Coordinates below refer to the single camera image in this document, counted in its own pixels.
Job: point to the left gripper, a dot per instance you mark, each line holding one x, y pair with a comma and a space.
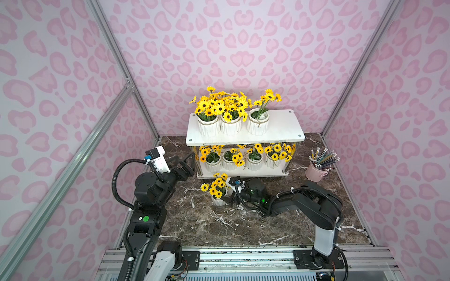
181, 170

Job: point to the sunflower pot top second-left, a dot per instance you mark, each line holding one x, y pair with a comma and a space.
231, 108

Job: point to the sunflower pot second-left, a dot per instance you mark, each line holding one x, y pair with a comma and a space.
231, 108
232, 159

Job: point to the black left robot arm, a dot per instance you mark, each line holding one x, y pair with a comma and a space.
147, 259

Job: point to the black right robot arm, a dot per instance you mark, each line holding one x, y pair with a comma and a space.
321, 207

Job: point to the sunflower pot bottom second-left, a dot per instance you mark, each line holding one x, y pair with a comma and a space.
232, 159

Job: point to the pink pencil cup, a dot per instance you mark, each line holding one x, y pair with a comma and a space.
321, 162

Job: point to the white two-tier shelf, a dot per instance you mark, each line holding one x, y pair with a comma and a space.
283, 127

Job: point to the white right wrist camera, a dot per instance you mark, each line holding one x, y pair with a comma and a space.
237, 184

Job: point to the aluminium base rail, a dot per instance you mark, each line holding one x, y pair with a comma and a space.
282, 263

